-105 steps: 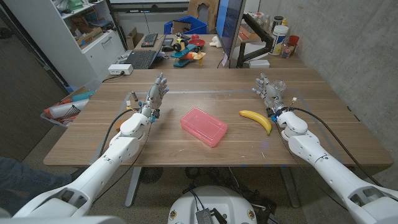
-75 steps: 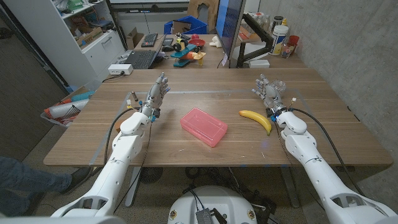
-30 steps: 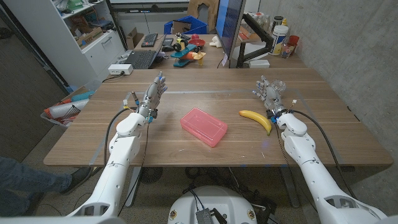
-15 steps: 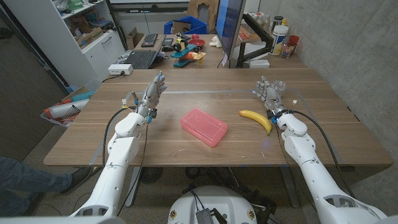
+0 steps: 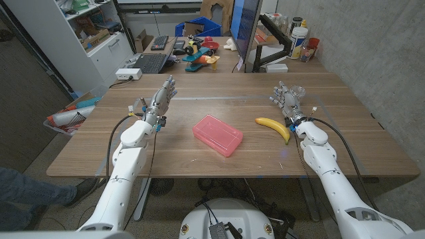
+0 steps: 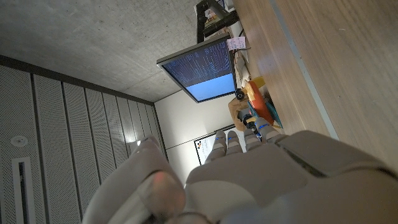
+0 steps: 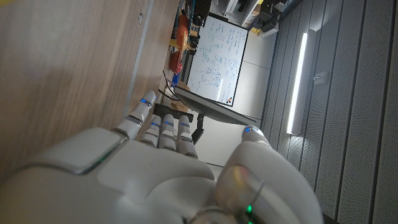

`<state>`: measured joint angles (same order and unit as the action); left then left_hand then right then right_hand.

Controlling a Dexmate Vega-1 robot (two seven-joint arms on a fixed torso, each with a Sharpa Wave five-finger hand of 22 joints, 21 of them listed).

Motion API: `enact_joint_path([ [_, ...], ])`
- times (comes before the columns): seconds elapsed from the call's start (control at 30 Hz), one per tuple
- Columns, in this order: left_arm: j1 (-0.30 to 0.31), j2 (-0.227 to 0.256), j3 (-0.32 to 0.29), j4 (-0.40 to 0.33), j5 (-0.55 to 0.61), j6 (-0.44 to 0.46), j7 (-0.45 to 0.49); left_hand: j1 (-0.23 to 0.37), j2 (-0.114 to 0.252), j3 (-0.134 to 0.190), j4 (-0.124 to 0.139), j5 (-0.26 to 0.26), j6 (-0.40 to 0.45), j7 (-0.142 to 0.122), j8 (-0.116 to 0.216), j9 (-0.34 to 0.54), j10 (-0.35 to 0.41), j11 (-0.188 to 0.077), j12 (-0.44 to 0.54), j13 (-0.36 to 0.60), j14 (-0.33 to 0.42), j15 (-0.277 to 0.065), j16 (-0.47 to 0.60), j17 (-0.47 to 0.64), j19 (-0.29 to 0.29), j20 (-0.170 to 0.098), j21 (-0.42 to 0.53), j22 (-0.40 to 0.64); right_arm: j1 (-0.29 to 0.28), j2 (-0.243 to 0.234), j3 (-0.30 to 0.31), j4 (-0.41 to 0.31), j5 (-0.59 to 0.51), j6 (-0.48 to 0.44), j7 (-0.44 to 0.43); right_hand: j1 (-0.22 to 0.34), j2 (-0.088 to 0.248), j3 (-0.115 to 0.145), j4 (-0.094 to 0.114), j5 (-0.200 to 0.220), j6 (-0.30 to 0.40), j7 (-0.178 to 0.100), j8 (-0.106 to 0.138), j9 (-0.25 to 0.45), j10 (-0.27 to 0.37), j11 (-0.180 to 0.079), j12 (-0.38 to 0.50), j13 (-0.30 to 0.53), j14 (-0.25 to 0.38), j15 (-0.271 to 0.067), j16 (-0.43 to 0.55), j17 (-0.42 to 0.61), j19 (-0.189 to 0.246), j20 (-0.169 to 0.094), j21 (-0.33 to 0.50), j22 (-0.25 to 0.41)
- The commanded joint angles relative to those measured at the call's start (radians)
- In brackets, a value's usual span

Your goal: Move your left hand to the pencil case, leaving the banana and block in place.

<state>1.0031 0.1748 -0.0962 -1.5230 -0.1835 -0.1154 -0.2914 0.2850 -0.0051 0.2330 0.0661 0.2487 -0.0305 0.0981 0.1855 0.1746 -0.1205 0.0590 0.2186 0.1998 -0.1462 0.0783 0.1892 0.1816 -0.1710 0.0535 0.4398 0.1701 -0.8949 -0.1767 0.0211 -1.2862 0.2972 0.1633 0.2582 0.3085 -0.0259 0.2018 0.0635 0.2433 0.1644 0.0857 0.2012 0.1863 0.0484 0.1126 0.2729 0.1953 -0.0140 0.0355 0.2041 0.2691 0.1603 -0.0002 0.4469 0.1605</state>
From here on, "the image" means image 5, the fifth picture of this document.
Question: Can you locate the dark-lidded jar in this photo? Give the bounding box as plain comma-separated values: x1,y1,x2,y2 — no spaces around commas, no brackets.
290,16,304,35

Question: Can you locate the red bowl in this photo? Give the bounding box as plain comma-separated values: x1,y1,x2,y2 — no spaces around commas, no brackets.
201,40,220,52

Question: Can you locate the blue plastic bin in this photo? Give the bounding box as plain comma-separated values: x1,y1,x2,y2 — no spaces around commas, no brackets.
174,16,222,38

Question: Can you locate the brown cardboard cutout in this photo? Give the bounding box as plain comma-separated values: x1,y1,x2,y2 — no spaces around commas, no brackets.
199,0,235,26

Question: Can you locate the clear glass block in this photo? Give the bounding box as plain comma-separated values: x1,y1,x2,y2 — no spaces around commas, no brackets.
289,85,306,101

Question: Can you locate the clear plastic cup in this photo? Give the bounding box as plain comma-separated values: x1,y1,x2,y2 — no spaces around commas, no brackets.
299,46,315,63

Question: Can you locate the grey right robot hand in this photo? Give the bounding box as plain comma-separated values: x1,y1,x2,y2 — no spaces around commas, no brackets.
269,80,308,129

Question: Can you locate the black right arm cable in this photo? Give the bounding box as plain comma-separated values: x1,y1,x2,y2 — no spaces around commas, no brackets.
309,117,380,212

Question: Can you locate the basket with rolled items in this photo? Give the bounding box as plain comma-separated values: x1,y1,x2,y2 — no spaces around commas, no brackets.
42,96,102,137

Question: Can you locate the white canister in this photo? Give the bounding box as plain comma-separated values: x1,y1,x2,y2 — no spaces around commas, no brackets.
287,26,309,60

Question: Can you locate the yellow banana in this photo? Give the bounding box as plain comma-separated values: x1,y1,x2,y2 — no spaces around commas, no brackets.
254,117,292,146

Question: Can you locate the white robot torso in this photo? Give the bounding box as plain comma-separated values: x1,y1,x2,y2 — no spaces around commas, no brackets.
179,197,276,239

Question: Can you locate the white plush toy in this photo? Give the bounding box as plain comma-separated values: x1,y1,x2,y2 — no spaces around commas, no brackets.
222,37,238,52

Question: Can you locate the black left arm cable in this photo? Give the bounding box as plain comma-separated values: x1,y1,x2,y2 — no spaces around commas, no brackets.
105,114,134,187

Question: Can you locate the black keyboard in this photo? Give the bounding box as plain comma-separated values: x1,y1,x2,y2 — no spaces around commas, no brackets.
150,35,170,52

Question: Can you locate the white power strip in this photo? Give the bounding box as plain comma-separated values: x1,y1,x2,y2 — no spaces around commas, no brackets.
114,67,143,81

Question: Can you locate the small cardboard box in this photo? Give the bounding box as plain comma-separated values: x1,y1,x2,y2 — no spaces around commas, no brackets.
133,29,155,54

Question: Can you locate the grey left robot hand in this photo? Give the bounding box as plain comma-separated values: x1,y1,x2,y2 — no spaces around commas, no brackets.
142,75,178,127

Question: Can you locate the black computer monitor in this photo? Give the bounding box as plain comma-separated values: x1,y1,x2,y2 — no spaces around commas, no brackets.
229,0,264,64

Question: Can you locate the flat white box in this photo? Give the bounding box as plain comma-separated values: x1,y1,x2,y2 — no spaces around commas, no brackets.
265,62,290,74

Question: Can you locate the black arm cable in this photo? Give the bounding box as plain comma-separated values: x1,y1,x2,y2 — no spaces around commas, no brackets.
105,114,134,187
309,117,380,212

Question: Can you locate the person's leg in jeans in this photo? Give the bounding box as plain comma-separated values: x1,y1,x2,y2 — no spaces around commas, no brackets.
0,166,100,232

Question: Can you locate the pink translucent pencil case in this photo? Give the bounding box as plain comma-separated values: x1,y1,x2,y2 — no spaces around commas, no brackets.
191,114,244,158

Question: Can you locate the white shelf cabinet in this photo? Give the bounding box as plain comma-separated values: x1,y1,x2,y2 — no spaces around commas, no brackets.
2,0,136,94

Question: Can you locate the black floor fan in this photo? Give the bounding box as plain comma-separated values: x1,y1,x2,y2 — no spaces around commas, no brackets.
149,177,175,197

